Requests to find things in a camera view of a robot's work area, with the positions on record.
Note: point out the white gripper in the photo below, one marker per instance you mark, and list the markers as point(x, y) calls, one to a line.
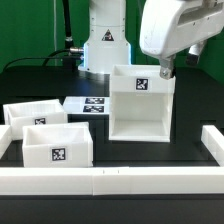
point(170, 26)

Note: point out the white drawer cabinet frame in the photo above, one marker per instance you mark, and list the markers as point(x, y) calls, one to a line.
point(141, 104)

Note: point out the white front drawer box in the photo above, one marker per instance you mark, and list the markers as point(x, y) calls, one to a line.
point(68, 145)

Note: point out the white drawer box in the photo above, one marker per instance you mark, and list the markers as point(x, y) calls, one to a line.
point(68, 145)
point(18, 115)

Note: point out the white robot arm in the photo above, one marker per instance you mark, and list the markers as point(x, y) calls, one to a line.
point(106, 45)

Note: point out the white rear drawer box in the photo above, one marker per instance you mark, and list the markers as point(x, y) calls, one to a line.
point(18, 115)

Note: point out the black pole with connector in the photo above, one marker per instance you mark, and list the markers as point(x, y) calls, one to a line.
point(74, 54)

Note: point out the white right fence rail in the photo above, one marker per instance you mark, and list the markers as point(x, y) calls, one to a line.
point(213, 140)

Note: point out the white fence rail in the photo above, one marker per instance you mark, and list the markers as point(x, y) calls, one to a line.
point(5, 138)
point(213, 140)
point(111, 181)

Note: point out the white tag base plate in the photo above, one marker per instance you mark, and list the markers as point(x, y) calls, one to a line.
point(87, 105)

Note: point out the white front fence rail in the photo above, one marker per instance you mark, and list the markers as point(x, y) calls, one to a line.
point(111, 181)

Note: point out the white left fence rail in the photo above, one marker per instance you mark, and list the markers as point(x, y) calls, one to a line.
point(5, 138)

